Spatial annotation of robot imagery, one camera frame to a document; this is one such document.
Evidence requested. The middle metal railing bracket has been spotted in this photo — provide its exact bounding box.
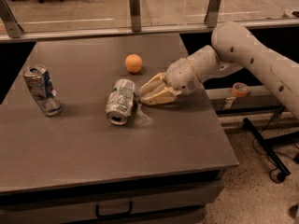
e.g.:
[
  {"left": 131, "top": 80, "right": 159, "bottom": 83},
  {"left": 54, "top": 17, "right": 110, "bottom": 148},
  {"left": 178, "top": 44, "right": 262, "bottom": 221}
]
[{"left": 129, "top": 0, "right": 141, "bottom": 32}]

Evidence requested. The black drawer handle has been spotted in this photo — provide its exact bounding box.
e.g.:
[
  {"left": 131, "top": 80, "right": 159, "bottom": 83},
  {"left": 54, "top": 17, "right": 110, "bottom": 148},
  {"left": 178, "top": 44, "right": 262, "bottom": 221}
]
[{"left": 94, "top": 201, "right": 133, "bottom": 219}]

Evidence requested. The black floor cable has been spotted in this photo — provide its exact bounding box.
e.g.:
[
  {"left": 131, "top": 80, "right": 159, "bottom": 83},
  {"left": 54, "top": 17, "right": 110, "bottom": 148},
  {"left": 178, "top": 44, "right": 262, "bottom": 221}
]
[{"left": 251, "top": 105, "right": 299, "bottom": 185}]

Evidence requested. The glass railing panel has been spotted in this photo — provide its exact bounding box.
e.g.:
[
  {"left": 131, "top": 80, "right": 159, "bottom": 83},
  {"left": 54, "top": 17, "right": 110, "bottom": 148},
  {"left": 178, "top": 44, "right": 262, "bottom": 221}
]
[{"left": 4, "top": 0, "right": 299, "bottom": 33}]

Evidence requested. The orange tape roll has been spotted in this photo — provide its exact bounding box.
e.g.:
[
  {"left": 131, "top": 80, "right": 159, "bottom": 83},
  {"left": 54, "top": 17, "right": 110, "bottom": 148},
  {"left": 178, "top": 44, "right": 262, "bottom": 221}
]
[{"left": 232, "top": 82, "right": 249, "bottom": 97}]

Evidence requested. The black stand leg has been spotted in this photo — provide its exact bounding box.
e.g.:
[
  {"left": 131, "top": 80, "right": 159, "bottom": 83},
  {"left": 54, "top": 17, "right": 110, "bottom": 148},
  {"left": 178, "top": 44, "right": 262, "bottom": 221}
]
[{"left": 243, "top": 118, "right": 291, "bottom": 183}]

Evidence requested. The left metal railing bracket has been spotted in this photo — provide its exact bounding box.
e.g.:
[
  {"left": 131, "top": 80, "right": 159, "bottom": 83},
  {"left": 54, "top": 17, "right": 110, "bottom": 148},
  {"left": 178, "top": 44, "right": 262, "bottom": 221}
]
[{"left": 0, "top": 0, "right": 23, "bottom": 38}]

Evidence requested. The metal railing bracket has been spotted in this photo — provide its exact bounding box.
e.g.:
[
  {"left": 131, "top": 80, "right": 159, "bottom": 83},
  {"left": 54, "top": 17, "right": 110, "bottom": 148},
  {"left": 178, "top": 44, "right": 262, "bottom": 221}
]
[
  {"left": 204, "top": 0, "right": 221, "bottom": 28},
  {"left": 129, "top": 0, "right": 141, "bottom": 32},
  {"left": 0, "top": 0, "right": 23, "bottom": 38}
]

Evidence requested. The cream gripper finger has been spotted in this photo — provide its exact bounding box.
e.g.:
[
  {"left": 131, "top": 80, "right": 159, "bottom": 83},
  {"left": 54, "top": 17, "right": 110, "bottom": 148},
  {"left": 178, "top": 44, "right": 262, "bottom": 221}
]
[
  {"left": 137, "top": 72, "right": 166, "bottom": 97},
  {"left": 140, "top": 87, "right": 182, "bottom": 105}
]

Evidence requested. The right metal railing bracket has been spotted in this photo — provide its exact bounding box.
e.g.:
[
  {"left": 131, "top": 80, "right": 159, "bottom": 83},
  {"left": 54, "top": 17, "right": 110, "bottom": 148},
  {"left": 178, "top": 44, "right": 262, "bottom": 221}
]
[{"left": 204, "top": 0, "right": 221, "bottom": 28}]

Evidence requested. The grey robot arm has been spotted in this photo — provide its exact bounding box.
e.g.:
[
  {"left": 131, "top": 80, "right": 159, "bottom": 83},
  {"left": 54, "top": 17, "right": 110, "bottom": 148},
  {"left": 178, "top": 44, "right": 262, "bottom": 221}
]
[{"left": 138, "top": 22, "right": 299, "bottom": 119}]

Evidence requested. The crushed silver 7up can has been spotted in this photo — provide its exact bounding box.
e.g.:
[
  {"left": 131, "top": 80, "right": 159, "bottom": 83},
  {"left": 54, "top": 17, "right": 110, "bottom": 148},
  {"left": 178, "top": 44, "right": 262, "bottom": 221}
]
[{"left": 106, "top": 78, "right": 135, "bottom": 125}]

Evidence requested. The orange fruit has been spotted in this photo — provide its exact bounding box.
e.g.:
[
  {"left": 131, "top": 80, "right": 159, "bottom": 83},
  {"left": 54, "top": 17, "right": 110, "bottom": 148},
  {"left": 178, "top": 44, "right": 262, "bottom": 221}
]
[{"left": 125, "top": 54, "right": 143, "bottom": 74}]

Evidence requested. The grey drawer cabinet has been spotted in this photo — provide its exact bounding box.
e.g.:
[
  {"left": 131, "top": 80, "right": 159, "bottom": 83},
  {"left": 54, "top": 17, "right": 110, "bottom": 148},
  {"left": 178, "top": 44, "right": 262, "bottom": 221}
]
[{"left": 0, "top": 171, "right": 224, "bottom": 224}]

